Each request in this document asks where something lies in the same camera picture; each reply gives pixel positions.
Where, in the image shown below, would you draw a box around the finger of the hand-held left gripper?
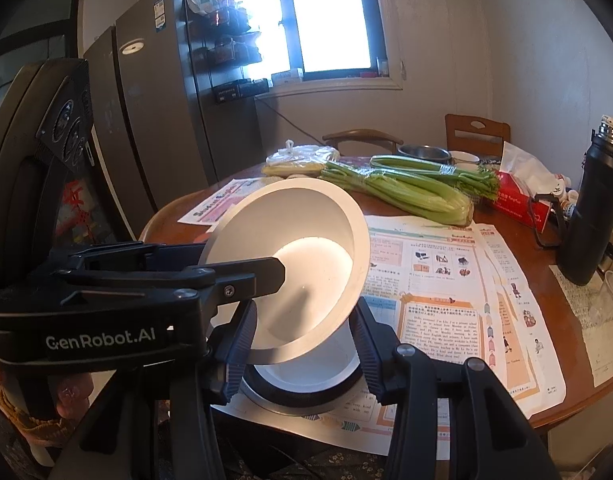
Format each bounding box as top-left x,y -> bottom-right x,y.
49,241 -> 210,273
56,257 -> 288,313

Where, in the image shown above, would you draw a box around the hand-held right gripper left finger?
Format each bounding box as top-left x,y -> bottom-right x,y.
56,302 -> 260,480

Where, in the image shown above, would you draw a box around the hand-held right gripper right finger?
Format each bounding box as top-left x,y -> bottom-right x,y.
350,304 -> 562,480

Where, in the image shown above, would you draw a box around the person's left hand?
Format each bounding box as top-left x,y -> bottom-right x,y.
56,372 -> 94,413

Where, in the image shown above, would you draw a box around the colourful pink headline newspaper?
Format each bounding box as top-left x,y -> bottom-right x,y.
178,176 -> 267,227

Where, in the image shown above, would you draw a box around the colourful green bordered newspaper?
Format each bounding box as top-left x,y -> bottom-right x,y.
359,215 -> 567,418

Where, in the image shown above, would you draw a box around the plastic bag of yellow food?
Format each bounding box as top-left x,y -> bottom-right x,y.
264,140 -> 339,179

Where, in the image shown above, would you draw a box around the short grey refrigerator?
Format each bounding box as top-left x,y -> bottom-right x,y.
82,27 -> 160,221

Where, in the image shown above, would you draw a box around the tall grey refrigerator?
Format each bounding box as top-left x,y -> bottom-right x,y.
115,0 -> 267,198

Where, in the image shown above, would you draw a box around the celery bundle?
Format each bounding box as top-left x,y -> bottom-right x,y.
317,161 -> 475,227

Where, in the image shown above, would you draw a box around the wooden chair with curved back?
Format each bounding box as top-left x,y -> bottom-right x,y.
322,129 -> 404,156

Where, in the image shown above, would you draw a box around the green stalk vegetable bundle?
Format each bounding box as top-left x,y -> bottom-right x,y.
370,154 -> 501,197

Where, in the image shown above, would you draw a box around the steel basin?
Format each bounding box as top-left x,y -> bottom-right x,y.
397,143 -> 452,163

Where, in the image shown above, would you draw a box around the red tissue box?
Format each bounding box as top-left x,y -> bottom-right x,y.
479,141 -> 567,228

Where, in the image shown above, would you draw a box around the grey printed paper sheet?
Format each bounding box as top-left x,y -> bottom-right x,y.
550,264 -> 613,388

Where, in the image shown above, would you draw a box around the glass door with red decals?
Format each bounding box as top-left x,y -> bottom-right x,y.
0,0 -> 137,246

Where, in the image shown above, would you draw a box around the clear glass cup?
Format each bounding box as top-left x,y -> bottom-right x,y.
593,269 -> 613,322

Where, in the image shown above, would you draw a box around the wooden chair with cutout back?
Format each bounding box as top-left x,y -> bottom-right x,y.
445,113 -> 512,161

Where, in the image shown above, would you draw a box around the black thermos flask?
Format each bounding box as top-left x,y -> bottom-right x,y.
533,114 -> 613,287

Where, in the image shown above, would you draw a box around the window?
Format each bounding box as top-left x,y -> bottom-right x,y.
209,0 -> 404,92

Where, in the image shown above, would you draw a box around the black cable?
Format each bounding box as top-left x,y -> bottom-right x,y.
261,100 -> 329,137

